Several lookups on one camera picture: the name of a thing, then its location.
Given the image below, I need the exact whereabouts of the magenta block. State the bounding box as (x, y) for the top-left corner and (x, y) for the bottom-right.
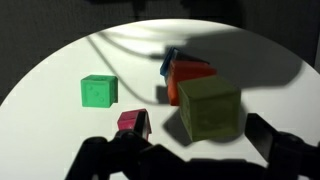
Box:
(116, 108), (153, 141)

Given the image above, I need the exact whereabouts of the orange block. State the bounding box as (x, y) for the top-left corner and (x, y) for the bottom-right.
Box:
(167, 60), (218, 107)

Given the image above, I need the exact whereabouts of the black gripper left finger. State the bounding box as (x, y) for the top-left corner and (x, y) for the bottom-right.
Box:
(65, 110), (188, 180)

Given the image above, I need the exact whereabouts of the lime green block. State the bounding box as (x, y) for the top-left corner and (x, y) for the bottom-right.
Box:
(177, 75), (242, 142)

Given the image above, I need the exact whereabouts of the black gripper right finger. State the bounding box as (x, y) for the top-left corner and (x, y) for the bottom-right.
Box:
(245, 112), (320, 180)

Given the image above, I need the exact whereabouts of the blue block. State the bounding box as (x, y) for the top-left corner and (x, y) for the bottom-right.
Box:
(159, 46), (188, 79)

